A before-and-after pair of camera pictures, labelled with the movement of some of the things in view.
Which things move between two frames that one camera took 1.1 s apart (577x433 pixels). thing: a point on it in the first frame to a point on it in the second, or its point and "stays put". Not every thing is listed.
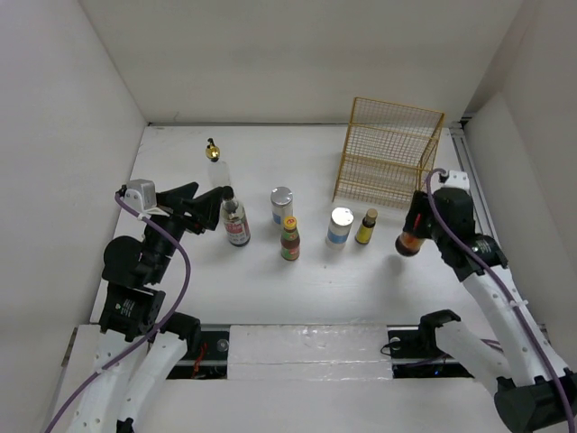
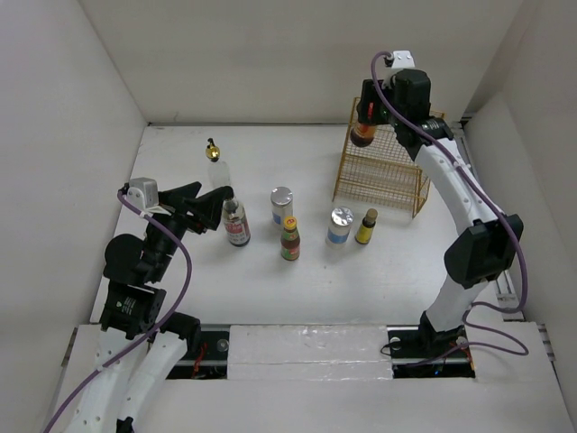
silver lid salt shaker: x=341 y=221 stays put
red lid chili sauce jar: x=407 y=244 to x=361 y=134
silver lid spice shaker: x=281 y=199 stays put
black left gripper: x=204 y=208 stays put
